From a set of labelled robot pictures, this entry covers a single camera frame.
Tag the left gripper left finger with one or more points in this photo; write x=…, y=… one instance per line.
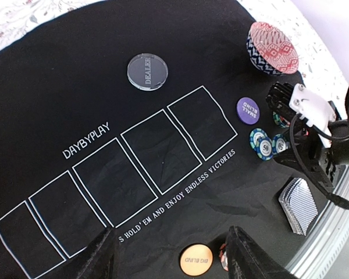
x=96, y=261

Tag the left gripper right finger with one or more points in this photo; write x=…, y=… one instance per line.
x=246, y=259

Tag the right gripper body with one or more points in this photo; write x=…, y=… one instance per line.
x=326, y=165

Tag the red black chip stack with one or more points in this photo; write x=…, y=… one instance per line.
x=223, y=257

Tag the blue green poker chip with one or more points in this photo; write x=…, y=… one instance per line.
x=279, y=144

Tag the blue fifty poker chip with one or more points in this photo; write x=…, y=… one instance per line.
x=264, y=148

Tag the blue playing card deck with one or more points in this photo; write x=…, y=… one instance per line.
x=298, y=205

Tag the orange big blind button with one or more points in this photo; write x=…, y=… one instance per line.
x=196, y=260

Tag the purple small blind button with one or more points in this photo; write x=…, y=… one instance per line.
x=247, y=110

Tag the black round dealer button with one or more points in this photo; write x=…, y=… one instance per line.
x=147, y=72

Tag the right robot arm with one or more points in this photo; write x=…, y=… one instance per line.
x=321, y=136

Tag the red patterned bowl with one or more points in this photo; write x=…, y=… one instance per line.
x=270, y=50

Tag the black poker felt mat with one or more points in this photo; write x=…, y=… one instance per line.
x=82, y=149

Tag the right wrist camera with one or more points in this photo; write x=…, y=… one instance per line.
x=288, y=100

